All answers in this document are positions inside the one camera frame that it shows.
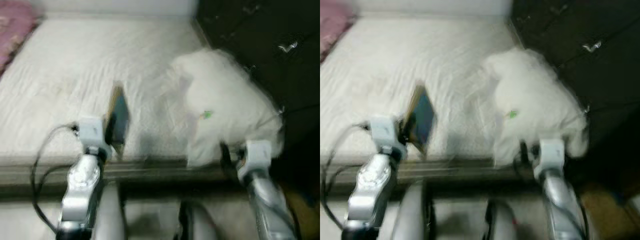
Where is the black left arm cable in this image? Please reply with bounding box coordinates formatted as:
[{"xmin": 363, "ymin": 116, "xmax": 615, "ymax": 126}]
[
  {"xmin": 31, "ymin": 125, "xmax": 81, "ymax": 233},
  {"xmin": 322, "ymin": 122, "xmax": 373, "ymax": 226}
]

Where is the silver robot right leg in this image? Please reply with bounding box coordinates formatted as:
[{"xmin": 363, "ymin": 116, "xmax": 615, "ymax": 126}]
[
  {"xmin": 177, "ymin": 200, "xmax": 221, "ymax": 240},
  {"xmin": 487, "ymin": 200, "xmax": 526, "ymax": 240}
]

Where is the white quilted mattress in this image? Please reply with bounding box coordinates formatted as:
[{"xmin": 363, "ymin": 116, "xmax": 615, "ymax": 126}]
[
  {"xmin": 0, "ymin": 17, "xmax": 281, "ymax": 173},
  {"xmin": 320, "ymin": 17, "xmax": 591, "ymax": 173}
]

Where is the blue yellow children's book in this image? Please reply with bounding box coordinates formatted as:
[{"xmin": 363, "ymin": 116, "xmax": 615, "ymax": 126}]
[
  {"xmin": 104, "ymin": 82, "xmax": 132, "ymax": 161},
  {"xmin": 402, "ymin": 84, "xmax": 437, "ymax": 156}
]

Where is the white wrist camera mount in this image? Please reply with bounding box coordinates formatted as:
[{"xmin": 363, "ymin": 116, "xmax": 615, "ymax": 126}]
[
  {"xmin": 237, "ymin": 140, "xmax": 273, "ymax": 173},
  {"xmin": 370, "ymin": 116, "xmax": 407, "ymax": 156},
  {"xmin": 77, "ymin": 117, "xmax": 108, "ymax": 156},
  {"xmin": 532, "ymin": 139, "xmax": 566, "ymax": 171}
]

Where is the cream pillow with green print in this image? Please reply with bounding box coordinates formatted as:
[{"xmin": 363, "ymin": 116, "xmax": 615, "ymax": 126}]
[
  {"xmin": 170, "ymin": 47, "xmax": 286, "ymax": 168},
  {"xmin": 482, "ymin": 47, "xmax": 591, "ymax": 168}
]

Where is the pink cartoon print blanket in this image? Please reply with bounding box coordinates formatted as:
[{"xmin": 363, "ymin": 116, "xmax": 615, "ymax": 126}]
[
  {"xmin": 320, "ymin": 0, "xmax": 353, "ymax": 56},
  {"xmin": 0, "ymin": 0, "xmax": 38, "ymax": 76}
]

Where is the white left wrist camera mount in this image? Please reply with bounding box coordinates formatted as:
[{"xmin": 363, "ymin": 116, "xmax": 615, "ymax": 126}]
[
  {"xmin": 370, "ymin": 116, "xmax": 407, "ymax": 156},
  {"xmin": 77, "ymin": 117, "xmax": 108, "ymax": 156}
]

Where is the dark tufted headboard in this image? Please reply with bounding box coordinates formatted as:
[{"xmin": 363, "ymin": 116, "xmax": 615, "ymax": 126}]
[
  {"xmin": 510, "ymin": 0, "xmax": 640, "ymax": 191},
  {"xmin": 192, "ymin": 0, "xmax": 321, "ymax": 191}
]

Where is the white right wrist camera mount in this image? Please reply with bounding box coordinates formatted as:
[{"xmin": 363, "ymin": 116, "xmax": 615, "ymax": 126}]
[
  {"xmin": 237, "ymin": 140, "xmax": 273, "ymax": 173},
  {"xmin": 532, "ymin": 139, "xmax": 566, "ymax": 171}
]

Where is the silver robot left leg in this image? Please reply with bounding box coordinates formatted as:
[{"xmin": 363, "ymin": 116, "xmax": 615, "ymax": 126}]
[
  {"xmin": 392, "ymin": 182, "xmax": 436, "ymax": 240},
  {"xmin": 95, "ymin": 182, "xmax": 126, "ymax": 240}
]

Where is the quilted bed base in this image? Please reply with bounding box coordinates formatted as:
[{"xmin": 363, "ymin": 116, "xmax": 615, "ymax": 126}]
[
  {"xmin": 320, "ymin": 160, "xmax": 541, "ymax": 187},
  {"xmin": 0, "ymin": 160, "xmax": 251, "ymax": 187}
]

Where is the silver robot leg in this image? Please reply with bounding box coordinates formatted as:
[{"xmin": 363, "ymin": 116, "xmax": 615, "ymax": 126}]
[
  {"xmin": 487, "ymin": 200, "xmax": 526, "ymax": 240},
  {"xmin": 95, "ymin": 182, "xmax": 126, "ymax": 240},
  {"xmin": 177, "ymin": 200, "xmax": 221, "ymax": 240},
  {"xmin": 392, "ymin": 182, "xmax": 436, "ymax": 240}
]

